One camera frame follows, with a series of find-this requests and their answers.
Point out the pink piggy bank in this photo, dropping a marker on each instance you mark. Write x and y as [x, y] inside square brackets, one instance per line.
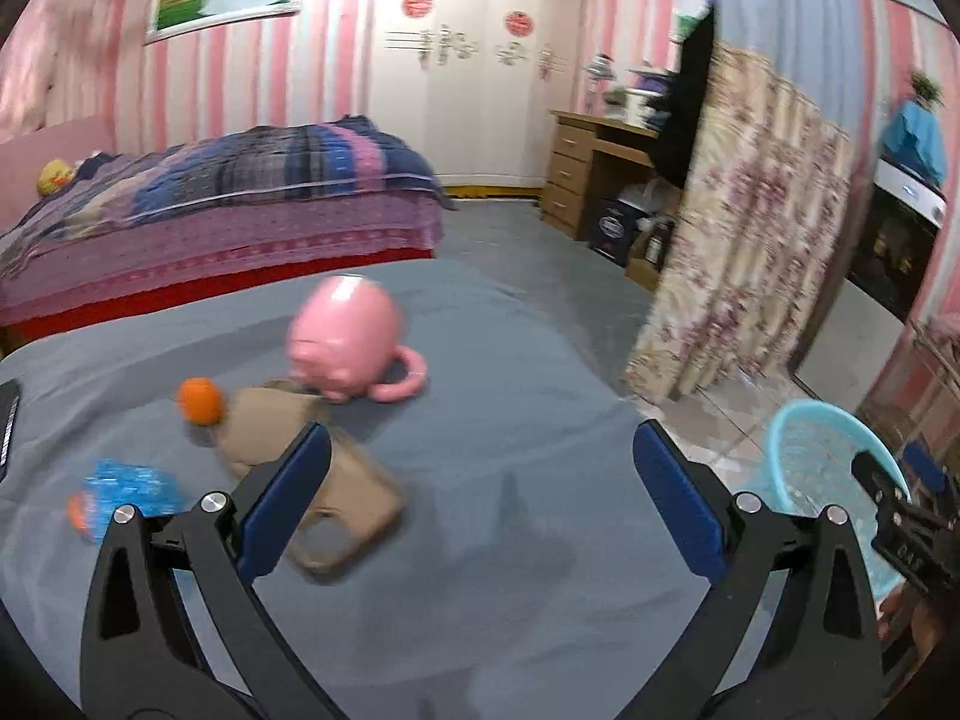
[345, 343]

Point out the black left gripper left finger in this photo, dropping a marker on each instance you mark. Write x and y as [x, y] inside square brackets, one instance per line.
[173, 626]

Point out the black hanging garment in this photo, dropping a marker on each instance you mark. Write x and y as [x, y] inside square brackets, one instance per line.
[672, 151]

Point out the blue cloth with plant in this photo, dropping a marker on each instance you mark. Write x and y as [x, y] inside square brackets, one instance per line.
[913, 139]

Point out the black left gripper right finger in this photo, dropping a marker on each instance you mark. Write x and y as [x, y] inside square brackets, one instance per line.
[787, 627]

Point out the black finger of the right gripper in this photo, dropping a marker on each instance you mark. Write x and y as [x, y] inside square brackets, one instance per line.
[877, 483]

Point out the black leather wallet case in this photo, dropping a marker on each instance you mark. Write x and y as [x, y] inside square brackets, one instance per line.
[10, 399]

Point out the grey blue bed sheet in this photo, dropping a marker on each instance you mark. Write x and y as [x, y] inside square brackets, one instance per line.
[485, 549]

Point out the blue plastic bag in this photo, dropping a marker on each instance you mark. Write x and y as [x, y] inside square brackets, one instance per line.
[113, 484]

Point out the orange bottle cap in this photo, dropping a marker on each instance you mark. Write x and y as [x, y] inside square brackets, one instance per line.
[76, 513]

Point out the wooden desk with drawers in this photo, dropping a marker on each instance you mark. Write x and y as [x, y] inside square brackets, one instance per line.
[603, 190]

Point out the bed with patchwork quilt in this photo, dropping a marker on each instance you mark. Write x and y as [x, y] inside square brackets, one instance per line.
[133, 233]

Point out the light blue laundry basket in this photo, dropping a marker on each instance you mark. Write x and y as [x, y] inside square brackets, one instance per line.
[808, 449]

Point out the white wardrobe with decals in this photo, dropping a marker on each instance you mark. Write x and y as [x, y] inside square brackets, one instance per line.
[472, 85]

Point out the small orange tangerine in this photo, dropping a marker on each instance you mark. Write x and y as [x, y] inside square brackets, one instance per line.
[200, 401]

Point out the person's hand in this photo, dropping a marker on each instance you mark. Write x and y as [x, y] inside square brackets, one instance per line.
[925, 622]

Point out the yellow duck plush toy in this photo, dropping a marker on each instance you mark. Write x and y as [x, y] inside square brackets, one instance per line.
[55, 176]

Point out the floral curtain right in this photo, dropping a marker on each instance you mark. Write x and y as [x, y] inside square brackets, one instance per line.
[762, 207]

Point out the water dispenser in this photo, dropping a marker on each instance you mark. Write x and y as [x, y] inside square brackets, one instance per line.
[871, 310]

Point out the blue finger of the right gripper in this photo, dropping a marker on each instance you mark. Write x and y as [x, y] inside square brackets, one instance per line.
[935, 486]

